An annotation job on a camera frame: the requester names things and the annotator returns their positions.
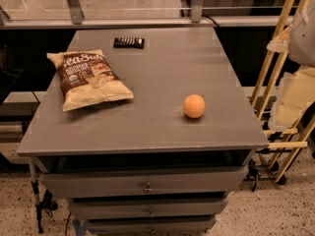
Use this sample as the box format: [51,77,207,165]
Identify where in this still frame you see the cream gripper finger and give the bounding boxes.
[267,26,291,53]

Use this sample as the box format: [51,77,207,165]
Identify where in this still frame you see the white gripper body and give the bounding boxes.
[268,66,315,132]

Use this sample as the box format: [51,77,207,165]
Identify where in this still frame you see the orange fruit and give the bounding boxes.
[183,94,206,119]

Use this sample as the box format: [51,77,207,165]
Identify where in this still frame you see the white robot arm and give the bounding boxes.
[267,0,315,132]

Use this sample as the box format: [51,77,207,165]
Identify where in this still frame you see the grey drawer cabinet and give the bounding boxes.
[18,27,268,224]

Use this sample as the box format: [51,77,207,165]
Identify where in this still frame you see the brown and cream chip bag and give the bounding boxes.
[46,49,134,111]

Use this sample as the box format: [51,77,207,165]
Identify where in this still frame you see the grey metal railing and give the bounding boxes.
[0,0,300,29]

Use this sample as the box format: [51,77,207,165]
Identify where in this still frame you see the bottom grey drawer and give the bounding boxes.
[87,217,216,235]

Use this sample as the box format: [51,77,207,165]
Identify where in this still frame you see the grey drawer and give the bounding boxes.
[39,166,247,199]
[69,198,227,220]
[87,217,216,235]

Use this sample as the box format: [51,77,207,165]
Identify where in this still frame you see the middle grey drawer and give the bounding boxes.
[69,198,227,220]

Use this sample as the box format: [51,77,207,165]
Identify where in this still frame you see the top grey drawer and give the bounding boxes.
[39,166,247,199]

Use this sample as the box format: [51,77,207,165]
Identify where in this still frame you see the grey tripod leg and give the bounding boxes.
[29,159,43,234]

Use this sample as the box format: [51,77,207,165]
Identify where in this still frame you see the black power cable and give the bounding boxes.
[201,14,235,71]

